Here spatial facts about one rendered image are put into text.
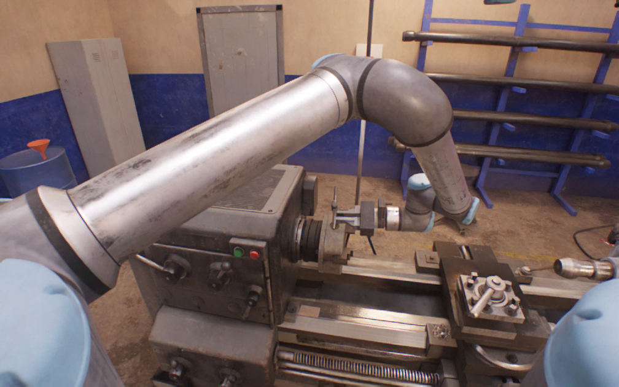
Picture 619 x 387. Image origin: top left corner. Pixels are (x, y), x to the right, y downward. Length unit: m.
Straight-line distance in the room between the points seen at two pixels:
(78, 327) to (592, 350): 0.34
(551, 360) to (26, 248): 0.46
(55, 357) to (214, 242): 0.91
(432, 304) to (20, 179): 3.44
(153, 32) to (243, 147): 4.58
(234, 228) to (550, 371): 0.93
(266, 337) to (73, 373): 1.10
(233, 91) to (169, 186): 4.07
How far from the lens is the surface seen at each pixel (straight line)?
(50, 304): 0.27
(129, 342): 2.62
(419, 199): 1.08
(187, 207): 0.43
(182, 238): 1.18
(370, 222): 1.13
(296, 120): 0.49
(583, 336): 0.27
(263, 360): 1.33
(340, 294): 1.61
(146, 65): 5.12
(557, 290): 1.84
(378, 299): 1.62
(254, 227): 1.05
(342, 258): 1.18
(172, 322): 1.48
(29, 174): 3.61
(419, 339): 1.37
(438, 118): 0.58
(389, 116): 0.56
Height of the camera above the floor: 1.90
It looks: 29 degrees down
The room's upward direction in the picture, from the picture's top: straight up
